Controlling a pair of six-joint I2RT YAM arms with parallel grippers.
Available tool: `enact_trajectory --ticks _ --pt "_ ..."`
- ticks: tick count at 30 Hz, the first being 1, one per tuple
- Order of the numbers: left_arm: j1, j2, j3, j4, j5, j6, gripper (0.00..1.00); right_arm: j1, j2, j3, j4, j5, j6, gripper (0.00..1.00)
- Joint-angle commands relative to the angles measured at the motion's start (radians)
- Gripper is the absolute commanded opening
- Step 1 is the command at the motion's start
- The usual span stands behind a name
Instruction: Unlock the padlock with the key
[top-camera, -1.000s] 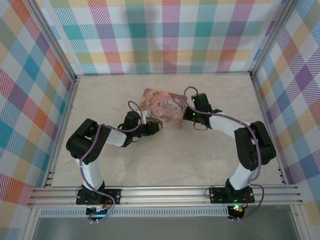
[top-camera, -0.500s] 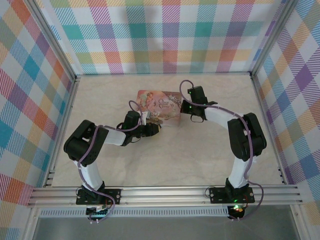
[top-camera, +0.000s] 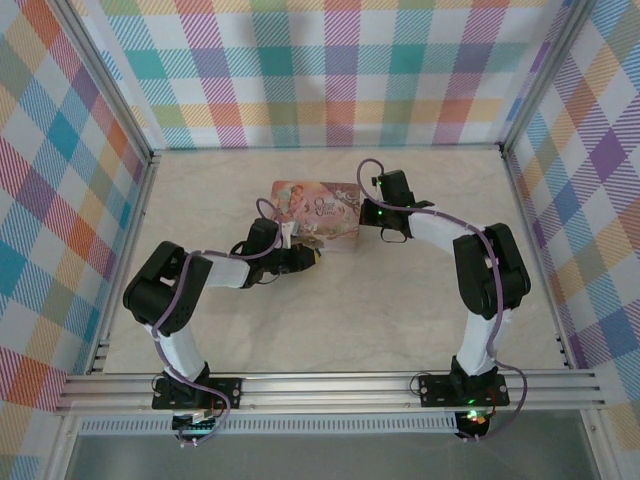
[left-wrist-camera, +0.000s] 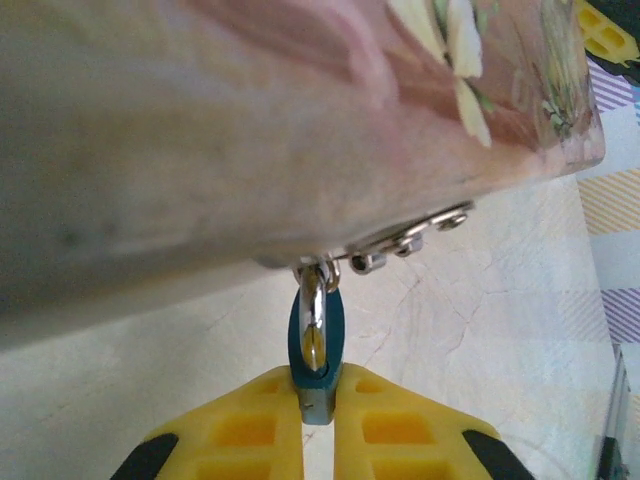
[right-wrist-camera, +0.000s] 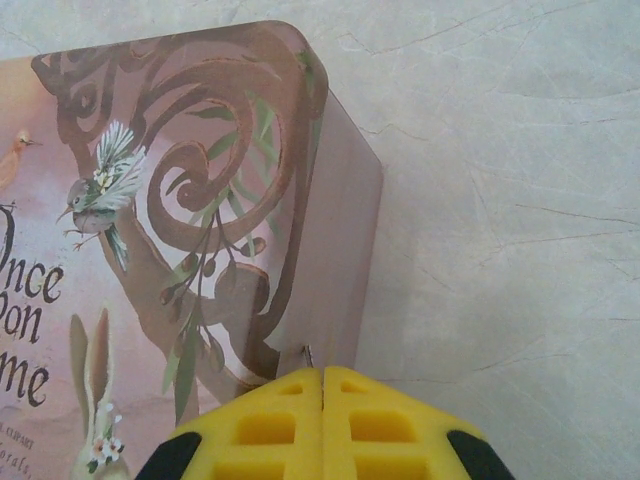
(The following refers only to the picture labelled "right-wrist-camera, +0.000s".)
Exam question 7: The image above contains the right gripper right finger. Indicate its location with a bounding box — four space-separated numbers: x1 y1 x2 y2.
323 365 517 480

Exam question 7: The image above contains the pink illustrated storybook tin box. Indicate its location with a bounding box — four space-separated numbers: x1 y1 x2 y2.
0 18 385 480

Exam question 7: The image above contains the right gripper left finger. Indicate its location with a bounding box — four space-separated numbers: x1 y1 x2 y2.
130 367 325 480

